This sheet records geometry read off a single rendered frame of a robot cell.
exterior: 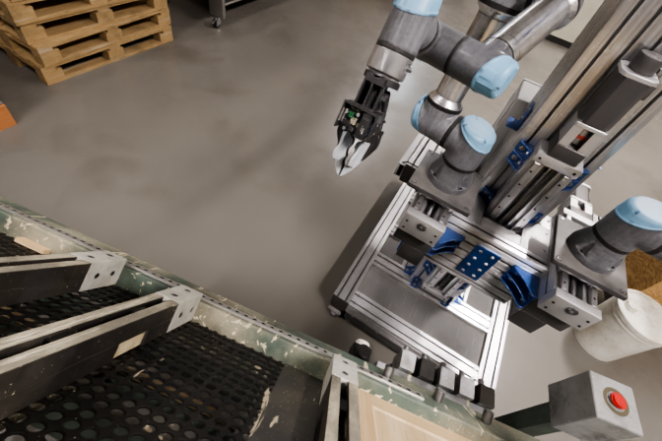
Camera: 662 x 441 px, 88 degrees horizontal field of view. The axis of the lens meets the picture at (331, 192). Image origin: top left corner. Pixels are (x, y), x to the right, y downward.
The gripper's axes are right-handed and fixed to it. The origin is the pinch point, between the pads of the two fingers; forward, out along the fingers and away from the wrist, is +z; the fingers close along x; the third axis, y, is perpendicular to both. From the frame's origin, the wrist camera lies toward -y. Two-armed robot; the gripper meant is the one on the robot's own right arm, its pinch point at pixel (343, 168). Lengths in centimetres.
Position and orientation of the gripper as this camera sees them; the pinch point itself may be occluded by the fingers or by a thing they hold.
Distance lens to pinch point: 72.2
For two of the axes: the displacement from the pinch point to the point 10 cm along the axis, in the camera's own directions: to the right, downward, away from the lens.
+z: -4.0, 8.5, 3.6
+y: -3.5, 2.2, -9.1
